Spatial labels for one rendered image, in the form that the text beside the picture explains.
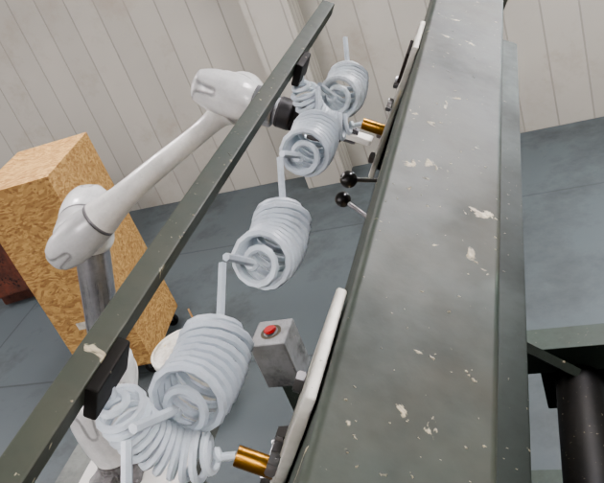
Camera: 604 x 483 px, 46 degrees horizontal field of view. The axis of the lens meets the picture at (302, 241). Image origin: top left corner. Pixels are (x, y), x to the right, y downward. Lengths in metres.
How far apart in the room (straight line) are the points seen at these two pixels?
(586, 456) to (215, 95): 1.24
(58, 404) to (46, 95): 5.49
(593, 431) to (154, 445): 1.56
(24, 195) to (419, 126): 3.00
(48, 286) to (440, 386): 3.46
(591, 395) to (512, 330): 1.24
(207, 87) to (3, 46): 4.30
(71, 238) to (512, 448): 1.39
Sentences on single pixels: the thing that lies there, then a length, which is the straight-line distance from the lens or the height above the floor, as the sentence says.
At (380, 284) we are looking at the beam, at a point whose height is 1.94.
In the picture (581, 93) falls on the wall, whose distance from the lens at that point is 5.00.
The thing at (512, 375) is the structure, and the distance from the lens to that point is 0.78.
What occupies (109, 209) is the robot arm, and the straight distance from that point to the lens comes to 1.84.
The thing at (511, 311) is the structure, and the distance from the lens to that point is 0.86.
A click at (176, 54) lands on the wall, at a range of 5.28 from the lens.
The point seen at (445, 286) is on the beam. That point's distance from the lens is 0.49.
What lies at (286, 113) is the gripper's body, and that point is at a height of 1.65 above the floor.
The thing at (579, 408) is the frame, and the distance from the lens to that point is 2.03.
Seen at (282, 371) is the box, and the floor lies 0.82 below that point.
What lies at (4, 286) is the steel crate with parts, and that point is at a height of 0.19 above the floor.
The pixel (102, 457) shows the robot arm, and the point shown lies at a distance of 2.24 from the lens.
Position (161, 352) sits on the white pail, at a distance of 3.47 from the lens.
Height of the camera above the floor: 2.20
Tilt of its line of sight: 29 degrees down
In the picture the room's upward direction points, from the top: 22 degrees counter-clockwise
